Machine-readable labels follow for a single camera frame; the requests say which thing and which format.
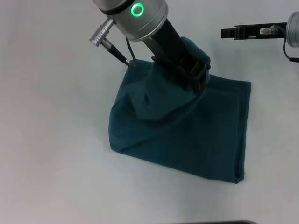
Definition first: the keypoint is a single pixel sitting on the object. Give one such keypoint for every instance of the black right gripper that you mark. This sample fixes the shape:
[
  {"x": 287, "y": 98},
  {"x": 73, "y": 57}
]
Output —
[{"x": 264, "y": 31}]

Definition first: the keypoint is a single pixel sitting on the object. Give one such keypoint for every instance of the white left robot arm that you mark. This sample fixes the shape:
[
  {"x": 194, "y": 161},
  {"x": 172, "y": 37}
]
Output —
[{"x": 133, "y": 16}]

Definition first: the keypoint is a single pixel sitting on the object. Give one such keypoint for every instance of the teal t-shirt with beige letters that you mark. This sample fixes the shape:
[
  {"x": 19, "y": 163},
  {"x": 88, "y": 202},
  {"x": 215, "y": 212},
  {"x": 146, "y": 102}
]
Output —
[{"x": 187, "y": 128}]

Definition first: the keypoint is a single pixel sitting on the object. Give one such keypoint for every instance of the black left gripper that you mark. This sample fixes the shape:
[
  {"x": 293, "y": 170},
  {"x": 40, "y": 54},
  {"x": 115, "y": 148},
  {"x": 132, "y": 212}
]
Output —
[{"x": 168, "y": 53}]

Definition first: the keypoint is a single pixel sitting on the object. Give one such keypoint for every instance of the silver elbow plug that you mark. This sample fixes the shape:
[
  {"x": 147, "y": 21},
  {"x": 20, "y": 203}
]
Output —
[{"x": 269, "y": 30}]

